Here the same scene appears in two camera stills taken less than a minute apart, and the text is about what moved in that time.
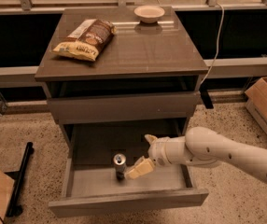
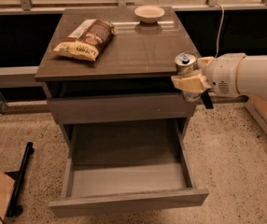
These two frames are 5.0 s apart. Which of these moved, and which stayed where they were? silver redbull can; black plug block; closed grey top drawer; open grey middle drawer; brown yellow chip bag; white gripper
Moved: silver redbull can; white gripper
Stayed: closed grey top drawer; open grey middle drawer; brown yellow chip bag; black plug block
